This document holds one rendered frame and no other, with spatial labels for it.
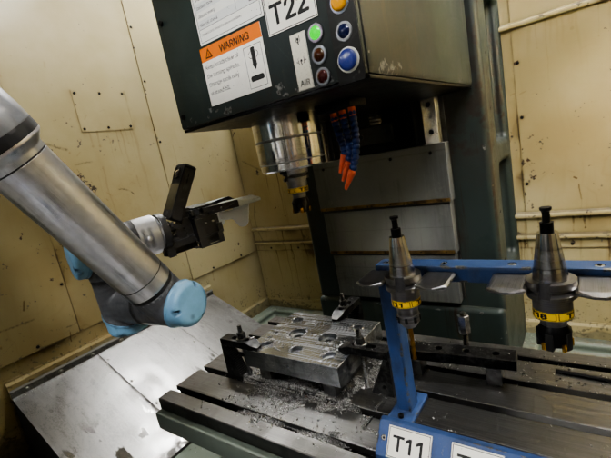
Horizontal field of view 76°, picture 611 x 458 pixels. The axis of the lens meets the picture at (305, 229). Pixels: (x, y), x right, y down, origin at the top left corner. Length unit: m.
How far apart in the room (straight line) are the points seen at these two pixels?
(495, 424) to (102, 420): 1.19
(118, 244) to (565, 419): 0.82
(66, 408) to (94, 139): 0.99
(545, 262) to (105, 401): 1.41
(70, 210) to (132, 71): 1.45
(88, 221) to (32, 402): 1.18
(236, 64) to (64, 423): 1.25
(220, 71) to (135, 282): 0.41
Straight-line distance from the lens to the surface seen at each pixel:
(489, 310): 1.38
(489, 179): 1.27
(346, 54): 0.62
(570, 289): 0.63
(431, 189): 1.26
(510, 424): 0.90
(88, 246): 0.58
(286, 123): 0.87
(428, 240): 1.31
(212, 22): 0.81
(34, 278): 1.67
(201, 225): 0.79
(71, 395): 1.67
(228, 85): 0.78
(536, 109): 1.59
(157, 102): 1.99
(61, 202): 0.56
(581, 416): 0.94
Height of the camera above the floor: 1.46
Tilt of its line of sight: 11 degrees down
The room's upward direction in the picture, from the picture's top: 11 degrees counter-clockwise
